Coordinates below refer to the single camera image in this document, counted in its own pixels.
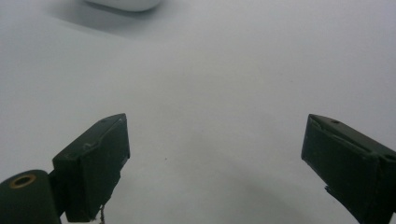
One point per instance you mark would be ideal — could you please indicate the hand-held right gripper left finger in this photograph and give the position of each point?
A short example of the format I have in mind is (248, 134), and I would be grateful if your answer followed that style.
(90, 165)

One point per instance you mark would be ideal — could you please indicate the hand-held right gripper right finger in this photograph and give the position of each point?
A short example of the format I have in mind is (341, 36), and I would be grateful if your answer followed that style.
(351, 158)

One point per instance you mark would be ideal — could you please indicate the white rounded object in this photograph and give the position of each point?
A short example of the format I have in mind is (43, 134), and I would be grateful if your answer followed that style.
(124, 4)

